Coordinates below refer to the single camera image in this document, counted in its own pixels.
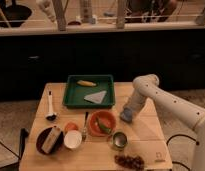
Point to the blue sponge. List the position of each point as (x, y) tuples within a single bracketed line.
[(126, 115)]

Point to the small metal cup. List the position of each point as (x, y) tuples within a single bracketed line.
[(119, 140)]

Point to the green plastic tray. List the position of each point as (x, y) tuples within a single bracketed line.
[(74, 94)]

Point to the yellow corn cob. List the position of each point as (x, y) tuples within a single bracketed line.
[(86, 83)]

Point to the dark fork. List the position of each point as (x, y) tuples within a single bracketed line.
[(85, 127)]

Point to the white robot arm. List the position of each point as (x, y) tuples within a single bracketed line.
[(191, 115)]

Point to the green chili pepper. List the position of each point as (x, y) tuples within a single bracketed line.
[(103, 127)]

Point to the grey folded cloth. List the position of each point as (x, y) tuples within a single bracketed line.
[(95, 97)]

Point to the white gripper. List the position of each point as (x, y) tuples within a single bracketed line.
[(135, 103)]

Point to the small orange cup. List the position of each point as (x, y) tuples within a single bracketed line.
[(70, 126)]

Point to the beige block on plate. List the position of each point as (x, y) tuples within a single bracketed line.
[(51, 140)]

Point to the orange bowl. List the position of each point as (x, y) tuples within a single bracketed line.
[(106, 117)]

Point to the white handled ladle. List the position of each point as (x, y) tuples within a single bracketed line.
[(51, 113)]

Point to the white bowl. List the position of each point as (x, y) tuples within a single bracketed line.
[(72, 139)]

